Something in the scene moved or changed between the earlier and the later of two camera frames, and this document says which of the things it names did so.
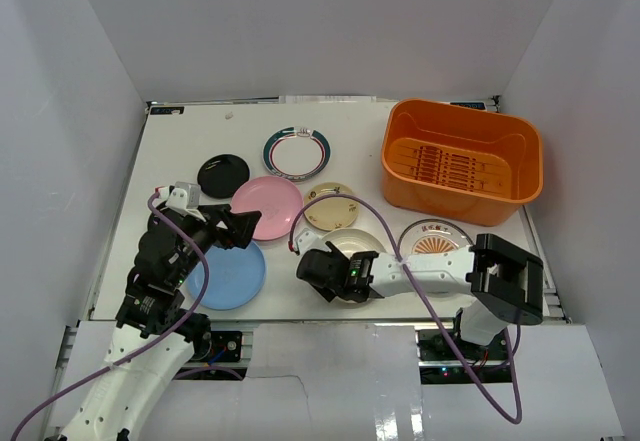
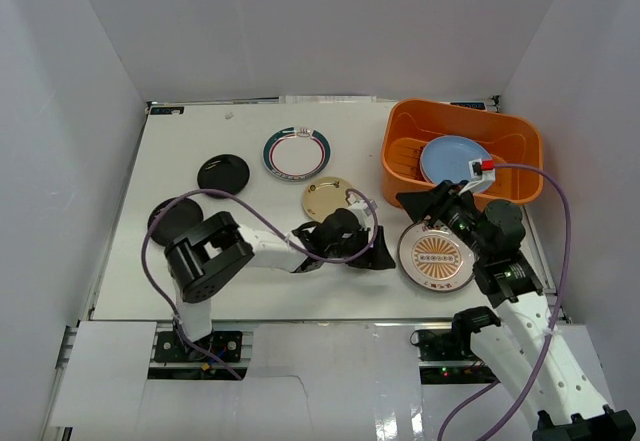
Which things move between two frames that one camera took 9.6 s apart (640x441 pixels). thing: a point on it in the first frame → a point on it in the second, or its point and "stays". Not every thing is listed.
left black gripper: (220, 226) → (367, 243)
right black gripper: (336, 253) → (435, 203)
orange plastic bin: (460, 163) stays
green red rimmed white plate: (301, 154) stays
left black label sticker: (166, 110) stays
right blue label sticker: (474, 105) stays
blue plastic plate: (236, 278) → (447, 159)
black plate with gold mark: (221, 175) stays
